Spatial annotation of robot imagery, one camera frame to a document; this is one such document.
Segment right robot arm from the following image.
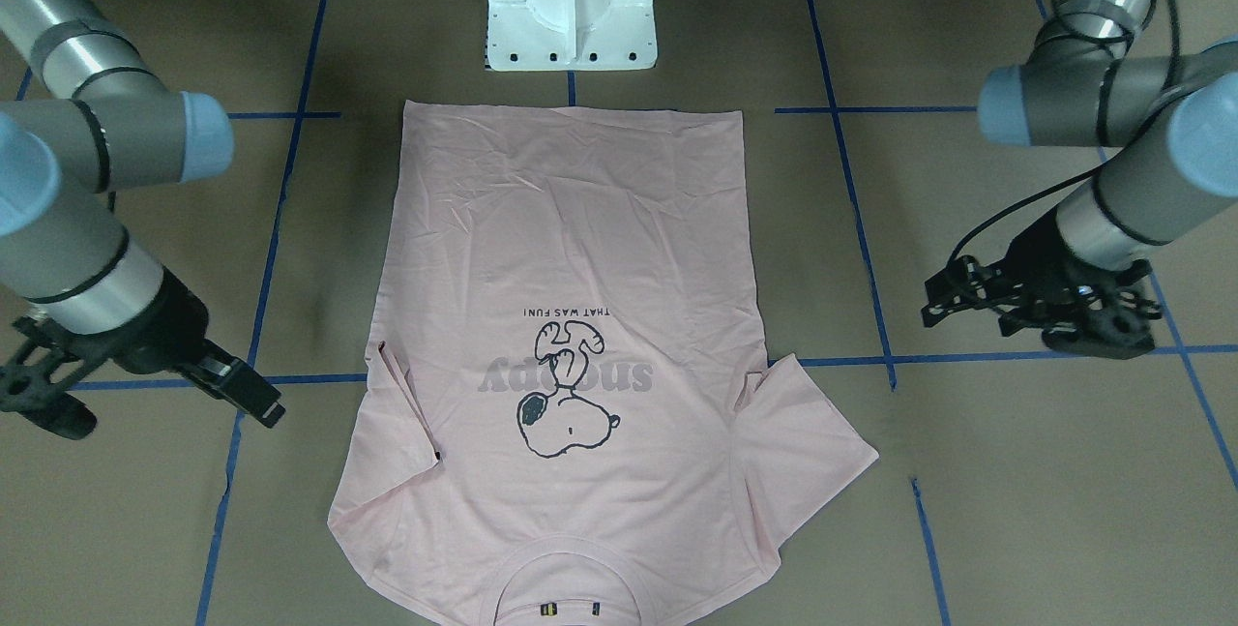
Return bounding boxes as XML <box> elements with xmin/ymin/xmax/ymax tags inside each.
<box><xmin>1</xmin><ymin>0</ymin><xmax>284</xmax><ymax>440</ymax></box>

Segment white camera pole base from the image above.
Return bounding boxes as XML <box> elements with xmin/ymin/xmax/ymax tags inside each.
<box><xmin>484</xmin><ymin>0</ymin><xmax>659</xmax><ymax>72</ymax></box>

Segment pink Snoopy t-shirt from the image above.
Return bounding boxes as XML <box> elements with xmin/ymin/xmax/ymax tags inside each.
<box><xmin>328</xmin><ymin>101</ymin><xmax>878</xmax><ymax>625</ymax></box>

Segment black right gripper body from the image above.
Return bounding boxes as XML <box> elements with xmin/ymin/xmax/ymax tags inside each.
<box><xmin>1</xmin><ymin>270</ymin><xmax>233</xmax><ymax>440</ymax></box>

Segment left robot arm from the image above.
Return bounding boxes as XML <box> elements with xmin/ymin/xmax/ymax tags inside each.
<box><xmin>921</xmin><ymin>0</ymin><xmax>1237</xmax><ymax>360</ymax></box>

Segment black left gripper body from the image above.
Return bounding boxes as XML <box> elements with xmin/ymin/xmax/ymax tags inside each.
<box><xmin>921</xmin><ymin>212</ymin><xmax>1162</xmax><ymax>360</ymax></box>

